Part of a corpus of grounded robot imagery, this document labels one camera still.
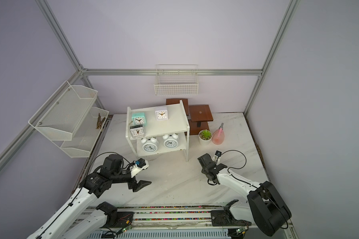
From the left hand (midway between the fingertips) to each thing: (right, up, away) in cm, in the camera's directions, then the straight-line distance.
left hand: (146, 176), depth 74 cm
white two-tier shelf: (+6, +24, -4) cm, 25 cm away
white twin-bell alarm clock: (+2, +16, +2) cm, 16 cm away
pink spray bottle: (+42, +20, +23) cm, 52 cm away
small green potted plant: (+33, +19, +21) cm, 44 cm away
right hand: (+36, -1, +15) cm, 39 cm away
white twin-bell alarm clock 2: (+12, +17, +4) cm, 22 cm away
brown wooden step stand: (+29, +32, +26) cm, 51 cm away
